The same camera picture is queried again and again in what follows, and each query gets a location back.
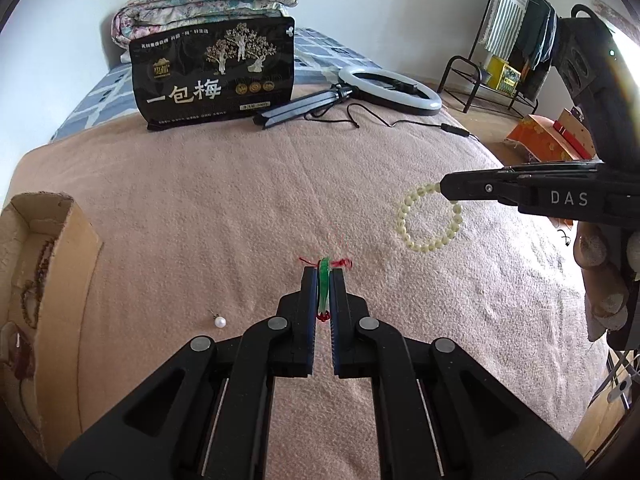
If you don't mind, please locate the pale jade bead bracelet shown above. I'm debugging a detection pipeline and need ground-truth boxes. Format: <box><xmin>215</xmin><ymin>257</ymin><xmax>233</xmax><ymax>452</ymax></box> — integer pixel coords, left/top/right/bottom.
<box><xmin>394</xmin><ymin>181</ymin><xmax>464</xmax><ymax>254</ymax></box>

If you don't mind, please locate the green jade pendant red cord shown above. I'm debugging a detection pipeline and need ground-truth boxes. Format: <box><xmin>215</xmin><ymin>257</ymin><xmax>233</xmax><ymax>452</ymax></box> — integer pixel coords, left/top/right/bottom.
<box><xmin>298</xmin><ymin>254</ymin><xmax>355</xmax><ymax>323</ymax></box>

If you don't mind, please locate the brown wooden bead mala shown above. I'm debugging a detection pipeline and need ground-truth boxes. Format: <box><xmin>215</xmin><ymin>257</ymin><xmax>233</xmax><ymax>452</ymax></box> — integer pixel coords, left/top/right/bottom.
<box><xmin>21</xmin><ymin>238</ymin><xmax>55</xmax><ymax>330</ymax></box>

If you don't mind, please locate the red strap wristwatch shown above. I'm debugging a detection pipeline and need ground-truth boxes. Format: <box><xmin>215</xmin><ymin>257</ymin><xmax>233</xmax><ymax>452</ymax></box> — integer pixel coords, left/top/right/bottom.
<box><xmin>1</xmin><ymin>322</ymin><xmax>35</xmax><ymax>380</ymax></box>

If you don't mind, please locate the gloved right hand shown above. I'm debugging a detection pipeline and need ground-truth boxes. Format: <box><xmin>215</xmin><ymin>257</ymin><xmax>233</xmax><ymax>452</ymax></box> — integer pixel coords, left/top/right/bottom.
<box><xmin>573</xmin><ymin>222</ymin><xmax>639</xmax><ymax>350</ymax></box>

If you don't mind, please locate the orange patterned box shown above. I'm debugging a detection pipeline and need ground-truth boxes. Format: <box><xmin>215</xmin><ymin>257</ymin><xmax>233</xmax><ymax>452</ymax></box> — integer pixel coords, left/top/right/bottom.
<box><xmin>506</xmin><ymin>108</ymin><xmax>597</xmax><ymax>162</ymax></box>

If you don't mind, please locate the small white pearl earring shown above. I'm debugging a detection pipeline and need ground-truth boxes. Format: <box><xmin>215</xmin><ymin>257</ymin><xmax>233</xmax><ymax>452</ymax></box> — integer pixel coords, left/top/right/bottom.
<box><xmin>213</xmin><ymin>313</ymin><xmax>227</xmax><ymax>330</ymax></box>

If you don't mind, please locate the black metal clothes rack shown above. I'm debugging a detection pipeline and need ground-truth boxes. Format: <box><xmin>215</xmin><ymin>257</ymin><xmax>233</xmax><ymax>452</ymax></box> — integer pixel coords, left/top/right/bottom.
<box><xmin>437</xmin><ymin>0</ymin><xmax>560</xmax><ymax>117</ymax></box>

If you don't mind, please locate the black folded tripod stand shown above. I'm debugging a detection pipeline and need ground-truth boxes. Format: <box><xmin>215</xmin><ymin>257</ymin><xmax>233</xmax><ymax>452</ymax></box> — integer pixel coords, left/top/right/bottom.
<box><xmin>253</xmin><ymin>84</ymin><xmax>354</xmax><ymax>129</ymax></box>

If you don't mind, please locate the shallow cardboard box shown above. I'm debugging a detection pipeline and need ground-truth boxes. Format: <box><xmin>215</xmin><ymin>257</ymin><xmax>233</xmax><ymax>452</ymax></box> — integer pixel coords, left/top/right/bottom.
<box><xmin>1</xmin><ymin>192</ymin><xmax>102</xmax><ymax>465</ymax></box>

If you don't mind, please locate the black plum snack bag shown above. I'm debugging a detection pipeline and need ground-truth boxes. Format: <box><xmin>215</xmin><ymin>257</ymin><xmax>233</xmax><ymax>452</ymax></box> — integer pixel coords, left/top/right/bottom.
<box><xmin>129</xmin><ymin>16</ymin><xmax>295</xmax><ymax>131</ymax></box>

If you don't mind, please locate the blue plaid bed sheet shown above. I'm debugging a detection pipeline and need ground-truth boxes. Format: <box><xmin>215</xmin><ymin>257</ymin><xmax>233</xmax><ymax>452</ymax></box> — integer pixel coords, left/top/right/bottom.
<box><xmin>49</xmin><ymin>27</ymin><xmax>386</xmax><ymax>142</ymax></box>

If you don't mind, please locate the folded floral quilt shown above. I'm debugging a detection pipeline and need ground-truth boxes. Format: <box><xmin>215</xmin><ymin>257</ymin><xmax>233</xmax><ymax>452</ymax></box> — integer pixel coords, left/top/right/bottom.
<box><xmin>111</xmin><ymin>0</ymin><xmax>298</xmax><ymax>50</ymax></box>

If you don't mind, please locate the black ring light cable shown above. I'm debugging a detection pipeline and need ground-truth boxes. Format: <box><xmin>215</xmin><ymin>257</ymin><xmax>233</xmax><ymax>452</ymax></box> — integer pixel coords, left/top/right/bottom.
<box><xmin>304</xmin><ymin>102</ymin><xmax>482</xmax><ymax>143</ymax></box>

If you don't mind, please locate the white ring light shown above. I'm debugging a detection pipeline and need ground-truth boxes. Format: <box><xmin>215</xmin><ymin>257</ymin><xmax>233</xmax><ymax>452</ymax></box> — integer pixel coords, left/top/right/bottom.
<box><xmin>337</xmin><ymin>66</ymin><xmax>442</xmax><ymax>116</ymax></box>

